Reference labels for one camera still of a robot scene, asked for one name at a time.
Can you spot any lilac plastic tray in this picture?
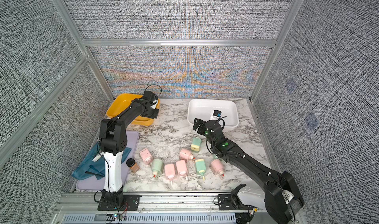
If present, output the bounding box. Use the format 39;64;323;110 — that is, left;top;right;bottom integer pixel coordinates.
76;131;139;192

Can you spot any small brown jar black lid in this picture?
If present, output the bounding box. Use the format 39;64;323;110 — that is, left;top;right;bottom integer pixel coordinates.
126;158;140;173

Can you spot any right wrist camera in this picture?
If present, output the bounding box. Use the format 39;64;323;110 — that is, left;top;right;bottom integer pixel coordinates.
210;110;222;120

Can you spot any green sharpener lower left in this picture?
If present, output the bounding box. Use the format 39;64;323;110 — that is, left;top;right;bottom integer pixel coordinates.
152;159;164;179

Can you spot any aluminium front rail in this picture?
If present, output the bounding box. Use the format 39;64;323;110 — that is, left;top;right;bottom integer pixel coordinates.
49;189;275;224

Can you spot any teal cloth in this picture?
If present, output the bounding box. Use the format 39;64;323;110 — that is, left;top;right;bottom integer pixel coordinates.
72;143;127;180

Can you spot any pink sharpener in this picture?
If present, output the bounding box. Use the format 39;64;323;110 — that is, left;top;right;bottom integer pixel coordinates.
210;159;225;180
176;160;189;181
179;148;195;162
139;148;154;166
164;163;176;185

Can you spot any green sharpener lower centre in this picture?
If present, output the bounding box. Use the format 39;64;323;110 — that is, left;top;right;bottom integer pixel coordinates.
195;159;206;180

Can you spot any white plastic storage box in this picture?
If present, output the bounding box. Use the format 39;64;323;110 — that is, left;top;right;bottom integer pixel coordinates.
187;99;239;131

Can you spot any green sharpener upper centre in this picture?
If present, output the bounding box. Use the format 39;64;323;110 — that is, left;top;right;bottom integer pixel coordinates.
190;137;202;153

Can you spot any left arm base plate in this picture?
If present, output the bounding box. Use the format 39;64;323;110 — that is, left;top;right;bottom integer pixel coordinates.
97;194;141;212

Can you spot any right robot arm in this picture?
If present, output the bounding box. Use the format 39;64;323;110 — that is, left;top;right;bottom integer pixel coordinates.
192;118;305;224

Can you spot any yellow plastic storage box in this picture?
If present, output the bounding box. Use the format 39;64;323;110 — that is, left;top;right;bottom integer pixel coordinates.
106;93;154;126

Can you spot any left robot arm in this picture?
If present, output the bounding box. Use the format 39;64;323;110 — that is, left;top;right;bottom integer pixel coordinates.
98;96;159;193

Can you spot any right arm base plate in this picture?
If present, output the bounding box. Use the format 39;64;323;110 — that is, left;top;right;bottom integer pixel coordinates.
217;194;249;211

